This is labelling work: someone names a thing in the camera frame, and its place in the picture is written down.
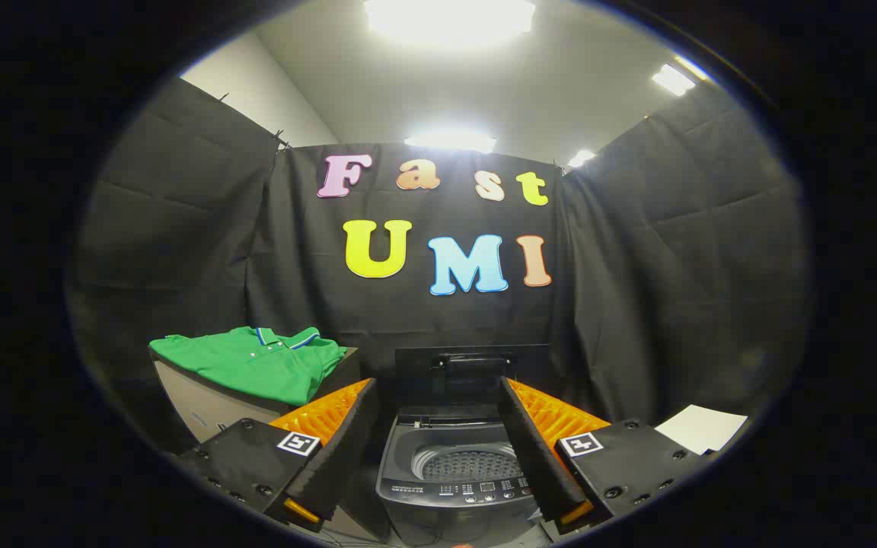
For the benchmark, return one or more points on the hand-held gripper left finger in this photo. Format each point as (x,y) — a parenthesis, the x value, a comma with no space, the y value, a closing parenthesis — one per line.
(343,457)

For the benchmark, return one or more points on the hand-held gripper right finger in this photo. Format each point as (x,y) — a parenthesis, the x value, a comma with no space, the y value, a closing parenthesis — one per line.
(534,457)

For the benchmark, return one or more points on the dark grey washing machine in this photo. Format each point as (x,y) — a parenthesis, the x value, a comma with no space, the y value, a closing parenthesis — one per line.
(446,495)

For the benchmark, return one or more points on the green polo shirt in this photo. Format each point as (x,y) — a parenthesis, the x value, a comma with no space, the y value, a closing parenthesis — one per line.
(256,365)

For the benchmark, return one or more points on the grey cabinet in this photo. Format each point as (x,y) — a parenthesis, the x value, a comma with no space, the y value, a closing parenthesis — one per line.
(202,407)

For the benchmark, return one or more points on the white paper sheet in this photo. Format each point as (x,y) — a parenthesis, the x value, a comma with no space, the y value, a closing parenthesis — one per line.
(701,428)

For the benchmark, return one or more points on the black backdrop cloth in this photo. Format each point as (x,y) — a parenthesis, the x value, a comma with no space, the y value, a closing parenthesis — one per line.
(636,289)

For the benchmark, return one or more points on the ceiling light panel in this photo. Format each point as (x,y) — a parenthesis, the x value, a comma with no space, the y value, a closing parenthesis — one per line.
(581,158)
(450,141)
(673,79)

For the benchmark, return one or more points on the large ceiling light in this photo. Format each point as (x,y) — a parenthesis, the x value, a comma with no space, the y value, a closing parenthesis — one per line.
(450,17)

